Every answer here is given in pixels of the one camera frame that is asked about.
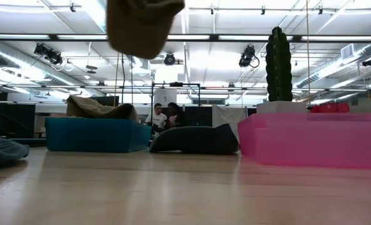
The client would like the navy baseball cap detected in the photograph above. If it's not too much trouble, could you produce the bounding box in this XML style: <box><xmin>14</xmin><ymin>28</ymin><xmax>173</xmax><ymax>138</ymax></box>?
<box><xmin>149</xmin><ymin>122</ymin><xmax>240</xmax><ymax>156</ymax></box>
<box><xmin>0</xmin><ymin>126</ymin><xmax>31</xmax><ymax>168</ymax></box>

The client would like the beige baseball cap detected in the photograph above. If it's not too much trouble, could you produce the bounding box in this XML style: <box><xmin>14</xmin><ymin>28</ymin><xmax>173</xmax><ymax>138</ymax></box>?
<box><xmin>106</xmin><ymin>0</ymin><xmax>186</xmax><ymax>60</ymax></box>
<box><xmin>66</xmin><ymin>94</ymin><xmax>141</xmax><ymax>123</ymax></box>

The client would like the person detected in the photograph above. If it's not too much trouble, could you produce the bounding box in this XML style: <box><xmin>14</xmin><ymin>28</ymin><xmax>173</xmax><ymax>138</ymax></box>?
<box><xmin>165</xmin><ymin>101</ymin><xmax>189</xmax><ymax>129</ymax></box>
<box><xmin>144</xmin><ymin>102</ymin><xmax>168</xmax><ymax>138</ymax></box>

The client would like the white fabric sheet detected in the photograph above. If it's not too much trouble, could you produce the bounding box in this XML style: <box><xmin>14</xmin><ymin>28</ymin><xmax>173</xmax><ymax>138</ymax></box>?
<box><xmin>212</xmin><ymin>104</ymin><xmax>247</xmax><ymax>134</ymax></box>

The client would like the blue plastic bin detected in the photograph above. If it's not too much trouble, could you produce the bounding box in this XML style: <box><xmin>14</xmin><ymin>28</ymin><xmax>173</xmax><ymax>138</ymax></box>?
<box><xmin>44</xmin><ymin>116</ymin><xmax>152</xmax><ymax>154</ymax></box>

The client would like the tall green cactus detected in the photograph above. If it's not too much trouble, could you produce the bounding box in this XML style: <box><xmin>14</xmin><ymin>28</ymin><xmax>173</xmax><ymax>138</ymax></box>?
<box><xmin>265</xmin><ymin>26</ymin><xmax>294</xmax><ymax>103</ymax></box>

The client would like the red plastic tray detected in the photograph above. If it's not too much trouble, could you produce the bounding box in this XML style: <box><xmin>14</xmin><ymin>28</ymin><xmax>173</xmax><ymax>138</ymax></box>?
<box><xmin>237</xmin><ymin>112</ymin><xmax>371</xmax><ymax>170</ymax></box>

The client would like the black metal rack frame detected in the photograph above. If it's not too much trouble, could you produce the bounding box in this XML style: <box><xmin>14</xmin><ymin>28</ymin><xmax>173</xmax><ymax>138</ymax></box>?
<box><xmin>150</xmin><ymin>81</ymin><xmax>202</xmax><ymax>126</ymax></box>

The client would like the black aluminium table frame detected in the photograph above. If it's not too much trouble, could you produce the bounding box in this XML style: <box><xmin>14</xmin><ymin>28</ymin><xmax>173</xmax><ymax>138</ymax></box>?
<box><xmin>0</xmin><ymin>32</ymin><xmax>371</xmax><ymax>44</ymax></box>

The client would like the yellow hanging cord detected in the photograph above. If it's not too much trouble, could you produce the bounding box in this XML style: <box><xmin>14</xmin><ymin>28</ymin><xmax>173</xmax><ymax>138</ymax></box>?
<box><xmin>305</xmin><ymin>0</ymin><xmax>311</xmax><ymax>106</ymax></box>

